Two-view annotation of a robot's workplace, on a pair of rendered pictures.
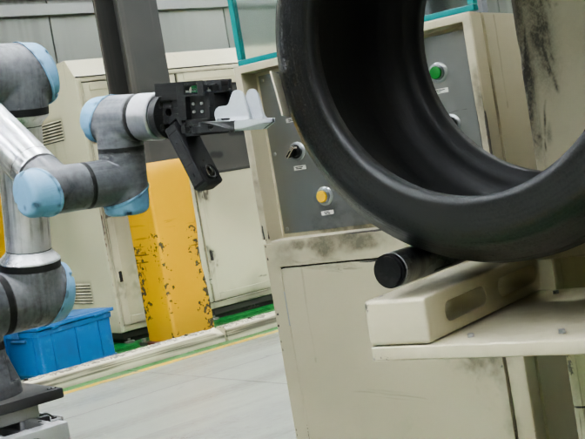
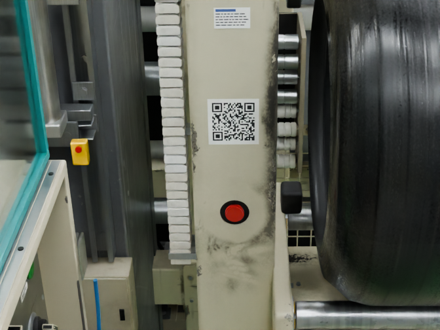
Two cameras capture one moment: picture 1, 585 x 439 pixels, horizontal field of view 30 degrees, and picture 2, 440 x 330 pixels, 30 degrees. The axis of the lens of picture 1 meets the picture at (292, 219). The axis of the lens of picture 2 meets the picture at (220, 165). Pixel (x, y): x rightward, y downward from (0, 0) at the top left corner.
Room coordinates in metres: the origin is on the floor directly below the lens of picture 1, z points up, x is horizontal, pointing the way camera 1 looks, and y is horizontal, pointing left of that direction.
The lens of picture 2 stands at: (2.30, 0.48, 1.77)
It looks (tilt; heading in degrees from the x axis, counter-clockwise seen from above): 30 degrees down; 236
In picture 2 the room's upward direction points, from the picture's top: 1 degrees counter-clockwise
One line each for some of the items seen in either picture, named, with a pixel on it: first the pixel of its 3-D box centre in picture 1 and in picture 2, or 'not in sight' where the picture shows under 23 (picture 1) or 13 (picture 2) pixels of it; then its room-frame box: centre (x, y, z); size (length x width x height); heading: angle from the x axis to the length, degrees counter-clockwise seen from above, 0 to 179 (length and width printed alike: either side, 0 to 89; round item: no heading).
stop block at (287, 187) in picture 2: not in sight; (291, 197); (1.49, -0.50, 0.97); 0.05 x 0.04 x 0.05; 54
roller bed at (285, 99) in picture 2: not in sight; (253, 93); (1.38, -0.76, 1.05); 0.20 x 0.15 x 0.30; 144
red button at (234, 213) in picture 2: not in sight; (234, 211); (1.68, -0.41, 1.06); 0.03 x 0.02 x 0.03; 144
